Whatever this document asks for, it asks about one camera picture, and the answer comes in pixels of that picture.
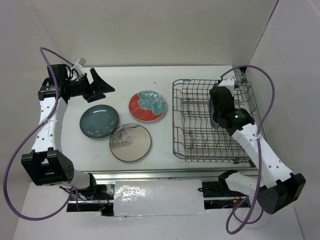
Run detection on grey wire dish rack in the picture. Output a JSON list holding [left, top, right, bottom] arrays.
[[172, 79, 255, 168]]

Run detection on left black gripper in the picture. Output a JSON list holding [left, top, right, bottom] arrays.
[[64, 68, 115, 103]]

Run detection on dark teal plate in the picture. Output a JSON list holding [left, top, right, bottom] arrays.
[[209, 97, 220, 129]]

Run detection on purple cable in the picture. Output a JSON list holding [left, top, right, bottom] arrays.
[[4, 47, 83, 220], [225, 65, 276, 234]]

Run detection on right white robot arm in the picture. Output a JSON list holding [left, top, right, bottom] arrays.
[[209, 84, 306, 215]]

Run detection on cream plate tree pattern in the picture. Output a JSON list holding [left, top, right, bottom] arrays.
[[109, 123, 152, 163]]

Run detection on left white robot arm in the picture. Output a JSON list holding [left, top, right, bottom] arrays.
[[21, 64, 115, 200]]

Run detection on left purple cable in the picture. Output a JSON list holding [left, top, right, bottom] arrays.
[[4, 47, 83, 220]]

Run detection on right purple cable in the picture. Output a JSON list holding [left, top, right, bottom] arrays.
[[225, 65, 276, 234]]

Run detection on red plate blue flower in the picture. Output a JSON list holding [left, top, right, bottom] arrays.
[[128, 90, 167, 122]]

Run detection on teal plate white flowers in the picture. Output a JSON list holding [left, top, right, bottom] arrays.
[[79, 104, 120, 139]]

